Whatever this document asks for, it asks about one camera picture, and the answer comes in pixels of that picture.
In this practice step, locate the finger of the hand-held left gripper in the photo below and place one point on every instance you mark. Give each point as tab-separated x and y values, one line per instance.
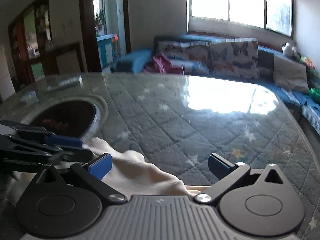
72	153
62	140

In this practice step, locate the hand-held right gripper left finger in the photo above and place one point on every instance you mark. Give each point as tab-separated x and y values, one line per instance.
101	166

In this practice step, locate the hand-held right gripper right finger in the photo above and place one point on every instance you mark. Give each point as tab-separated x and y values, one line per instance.
218	166

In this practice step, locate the cream cloth garment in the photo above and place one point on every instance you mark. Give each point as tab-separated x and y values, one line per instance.
140	172

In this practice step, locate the round black table cooktop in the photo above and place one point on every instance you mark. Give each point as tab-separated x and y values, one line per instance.
67	115

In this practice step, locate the grey quilted star table cover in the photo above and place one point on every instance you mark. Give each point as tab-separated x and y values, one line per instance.
200	135

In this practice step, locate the small blue green packet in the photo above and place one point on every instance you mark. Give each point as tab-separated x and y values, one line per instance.
29	97

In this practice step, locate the white oblong object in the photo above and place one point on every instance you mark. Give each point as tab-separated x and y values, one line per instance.
65	83

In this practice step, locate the dark wooden sideboard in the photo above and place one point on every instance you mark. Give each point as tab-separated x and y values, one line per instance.
67	60

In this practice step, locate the blue white cabinet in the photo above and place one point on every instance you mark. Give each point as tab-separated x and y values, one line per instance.
106	50

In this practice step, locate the dark wooden display cabinet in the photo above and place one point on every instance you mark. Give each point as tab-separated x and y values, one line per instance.
18	45

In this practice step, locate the blue patterned sofa cover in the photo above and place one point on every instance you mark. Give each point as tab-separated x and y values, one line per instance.
310	115

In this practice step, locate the large butterfly print pillow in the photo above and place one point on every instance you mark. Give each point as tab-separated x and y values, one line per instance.
235	60

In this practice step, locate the blue corner sofa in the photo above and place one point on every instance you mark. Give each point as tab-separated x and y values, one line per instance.
135	58

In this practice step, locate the grey pillow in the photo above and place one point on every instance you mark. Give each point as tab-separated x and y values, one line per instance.
290	75

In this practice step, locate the pink cloth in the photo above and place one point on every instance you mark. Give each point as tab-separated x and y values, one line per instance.
162	65

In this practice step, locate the low butterfly print pillow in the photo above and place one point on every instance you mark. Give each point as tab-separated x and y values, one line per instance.
185	55

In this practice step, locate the green bowl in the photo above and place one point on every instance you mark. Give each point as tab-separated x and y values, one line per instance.
315	92

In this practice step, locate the orange green toy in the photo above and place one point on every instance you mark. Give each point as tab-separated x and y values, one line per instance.
306	62

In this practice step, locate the black white plush panda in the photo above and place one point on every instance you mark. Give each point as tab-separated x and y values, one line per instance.
288	49

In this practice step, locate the window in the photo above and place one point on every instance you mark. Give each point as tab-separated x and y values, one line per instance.
237	2

